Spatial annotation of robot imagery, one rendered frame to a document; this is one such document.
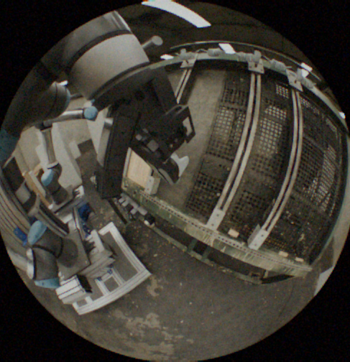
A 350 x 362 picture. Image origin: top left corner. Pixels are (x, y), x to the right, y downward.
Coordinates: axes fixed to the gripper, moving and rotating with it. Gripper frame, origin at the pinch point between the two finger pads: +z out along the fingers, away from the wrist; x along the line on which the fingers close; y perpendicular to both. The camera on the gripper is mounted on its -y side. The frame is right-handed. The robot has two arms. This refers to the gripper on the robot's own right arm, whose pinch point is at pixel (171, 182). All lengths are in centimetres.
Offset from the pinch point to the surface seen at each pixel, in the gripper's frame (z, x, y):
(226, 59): -17, 17, 88
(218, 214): 37.8, -11.1, 6.3
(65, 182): 43, 274, -137
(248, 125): 13.2, -6.0, 47.4
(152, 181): 35.0, 34.8, 0.3
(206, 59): -17, 31, 86
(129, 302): 79, -6, -133
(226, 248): 50, -27, -7
